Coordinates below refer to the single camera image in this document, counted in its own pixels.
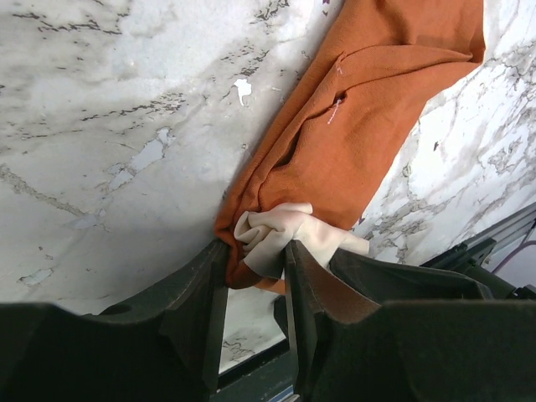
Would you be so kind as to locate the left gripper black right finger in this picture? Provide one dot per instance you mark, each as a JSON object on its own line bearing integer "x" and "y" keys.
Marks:
{"x": 347, "y": 347}

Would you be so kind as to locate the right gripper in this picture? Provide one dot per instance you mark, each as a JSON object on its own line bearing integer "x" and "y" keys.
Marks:
{"x": 382, "y": 281}

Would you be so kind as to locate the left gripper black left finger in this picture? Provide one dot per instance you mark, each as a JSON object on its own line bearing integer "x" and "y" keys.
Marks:
{"x": 163, "y": 344}

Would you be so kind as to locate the rust brown underwear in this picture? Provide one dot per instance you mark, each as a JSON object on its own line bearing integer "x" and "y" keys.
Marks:
{"x": 332, "y": 143}

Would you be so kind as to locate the aluminium extrusion rail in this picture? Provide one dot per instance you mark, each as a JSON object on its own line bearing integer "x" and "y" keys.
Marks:
{"x": 505, "y": 231}

